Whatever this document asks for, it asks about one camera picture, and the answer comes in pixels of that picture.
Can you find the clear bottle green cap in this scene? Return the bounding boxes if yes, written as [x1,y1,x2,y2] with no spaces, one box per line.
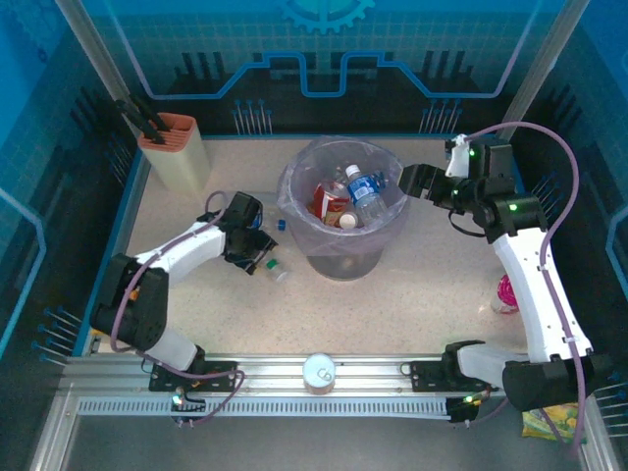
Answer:
[264,257,291,285]

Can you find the blue-label bottle white cap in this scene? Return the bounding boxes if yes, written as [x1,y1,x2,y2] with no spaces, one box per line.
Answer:
[344,164,390,223]

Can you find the translucent purple bin liner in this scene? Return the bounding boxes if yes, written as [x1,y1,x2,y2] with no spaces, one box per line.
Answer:
[277,136,411,257]

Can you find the grey round waste bin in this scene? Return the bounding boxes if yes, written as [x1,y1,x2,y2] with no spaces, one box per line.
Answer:
[277,137,411,282]

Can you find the clear cup pink lid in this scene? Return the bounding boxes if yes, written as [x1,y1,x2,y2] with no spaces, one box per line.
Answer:
[490,274,520,316]

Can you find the cream utensil holder orange top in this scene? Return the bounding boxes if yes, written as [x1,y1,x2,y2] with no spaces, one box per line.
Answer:
[136,112,214,195]

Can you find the metal tin can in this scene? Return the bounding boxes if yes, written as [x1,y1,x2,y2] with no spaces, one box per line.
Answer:
[301,352,338,396]

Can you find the black connector box green light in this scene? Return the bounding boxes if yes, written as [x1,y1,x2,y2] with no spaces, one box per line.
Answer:
[170,387,208,429]
[446,392,487,428]

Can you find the green yellow snack bag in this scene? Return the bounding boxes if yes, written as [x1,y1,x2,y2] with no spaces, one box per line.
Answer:
[520,401,588,441]

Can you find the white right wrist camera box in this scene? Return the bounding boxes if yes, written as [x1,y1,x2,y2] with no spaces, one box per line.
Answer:
[444,133,473,179]

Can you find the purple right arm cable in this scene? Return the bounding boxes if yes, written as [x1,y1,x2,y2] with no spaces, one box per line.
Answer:
[465,121,590,445]

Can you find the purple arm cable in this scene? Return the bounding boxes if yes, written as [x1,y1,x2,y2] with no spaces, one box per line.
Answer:
[465,121,590,445]
[108,189,246,426]

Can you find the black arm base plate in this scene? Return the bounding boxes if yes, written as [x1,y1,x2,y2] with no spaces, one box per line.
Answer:
[148,360,240,393]
[408,360,492,393]

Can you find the aluminium frame rail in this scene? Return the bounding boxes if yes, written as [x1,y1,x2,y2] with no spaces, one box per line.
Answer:
[58,348,511,399]

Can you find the grey slotted cable duct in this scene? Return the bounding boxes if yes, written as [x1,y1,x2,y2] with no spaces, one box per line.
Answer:
[78,395,455,420]

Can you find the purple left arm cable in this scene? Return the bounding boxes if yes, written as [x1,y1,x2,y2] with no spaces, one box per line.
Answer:
[108,189,246,426]

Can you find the aluminium frame post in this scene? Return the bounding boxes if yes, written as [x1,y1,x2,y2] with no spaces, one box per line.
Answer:
[504,0,590,127]
[54,0,133,124]

